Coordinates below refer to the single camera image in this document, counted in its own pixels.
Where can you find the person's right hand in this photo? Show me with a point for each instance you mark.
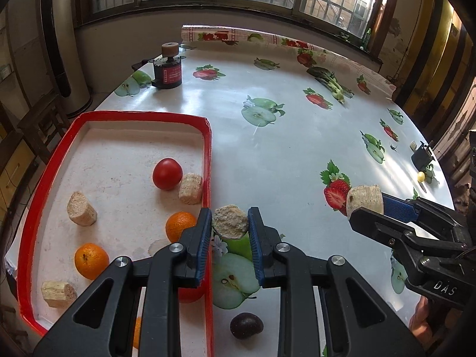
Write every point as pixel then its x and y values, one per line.
pixel 420 328

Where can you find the black red ink bottle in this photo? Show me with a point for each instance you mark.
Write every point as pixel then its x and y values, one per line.
pixel 167 67

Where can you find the orange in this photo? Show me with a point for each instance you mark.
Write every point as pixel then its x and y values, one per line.
pixel 136 336
pixel 90 260
pixel 177 223

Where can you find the large beige bread chunk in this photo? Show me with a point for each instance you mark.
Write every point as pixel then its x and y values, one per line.
pixel 230 222

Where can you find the red rimmed white tray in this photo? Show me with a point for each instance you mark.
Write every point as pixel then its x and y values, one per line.
pixel 109 156

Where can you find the striped beige bread log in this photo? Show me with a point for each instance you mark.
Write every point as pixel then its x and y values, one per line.
pixel 58 294

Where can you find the small red cherry tomato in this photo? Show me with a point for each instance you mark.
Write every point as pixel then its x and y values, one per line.
pixel 186 296

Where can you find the green vegetable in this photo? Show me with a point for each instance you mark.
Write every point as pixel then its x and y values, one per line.
pixel 328 79

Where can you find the dark wooden stool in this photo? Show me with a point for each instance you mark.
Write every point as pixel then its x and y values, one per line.
pixel 42 123

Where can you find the dark purple plum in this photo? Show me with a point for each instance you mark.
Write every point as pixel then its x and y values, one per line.
pixel 245 326

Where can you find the small yellow ball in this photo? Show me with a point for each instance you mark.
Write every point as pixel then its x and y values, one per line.
pixel 421 177

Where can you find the round beige bread piece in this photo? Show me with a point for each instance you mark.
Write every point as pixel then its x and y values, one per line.
pixel 366 196

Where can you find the small beige bread cube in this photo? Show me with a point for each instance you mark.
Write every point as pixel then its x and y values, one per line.
pixel 191 189

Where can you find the black standing pipe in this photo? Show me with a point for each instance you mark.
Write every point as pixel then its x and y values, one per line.
pixel 56 68

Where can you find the small black cup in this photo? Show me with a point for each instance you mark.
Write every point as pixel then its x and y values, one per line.
pixel 422 157

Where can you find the fruit pattern tablecloth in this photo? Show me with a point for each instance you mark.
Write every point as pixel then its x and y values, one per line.
pixel 279 138

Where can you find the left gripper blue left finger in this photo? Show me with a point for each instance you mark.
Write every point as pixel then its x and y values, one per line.
pixel 196 242

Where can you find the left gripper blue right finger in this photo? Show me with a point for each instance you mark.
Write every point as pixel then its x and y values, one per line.
pixel 270 265

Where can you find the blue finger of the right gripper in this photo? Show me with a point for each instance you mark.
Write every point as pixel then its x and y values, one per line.
pixel 397 235
pixel 403 208

